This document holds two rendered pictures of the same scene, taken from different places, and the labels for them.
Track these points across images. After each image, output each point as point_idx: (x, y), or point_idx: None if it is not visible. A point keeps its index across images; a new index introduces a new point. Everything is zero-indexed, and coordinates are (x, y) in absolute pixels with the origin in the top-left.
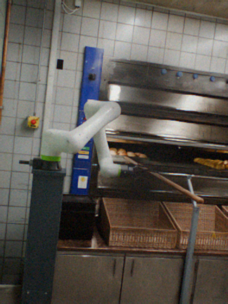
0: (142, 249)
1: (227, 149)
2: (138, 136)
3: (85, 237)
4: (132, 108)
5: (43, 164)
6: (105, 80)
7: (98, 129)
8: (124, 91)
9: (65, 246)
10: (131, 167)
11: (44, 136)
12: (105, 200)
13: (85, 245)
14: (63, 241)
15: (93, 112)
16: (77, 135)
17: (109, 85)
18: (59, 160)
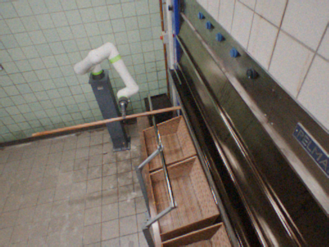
0: (144, 157)
1: (205, 172)
2: (174, 85)
3: (150, 126)
4: None
5: None
6: (179, 13)
7: (85, 67)
8: (186, 31)
9: (138, 120)
10: (121, 103)
11: None
12: (182, 118)
13: (142, 128)
14: (146, 118)
15: None
16: (75, 65)
17: (183, 20)
18: (94, 74)
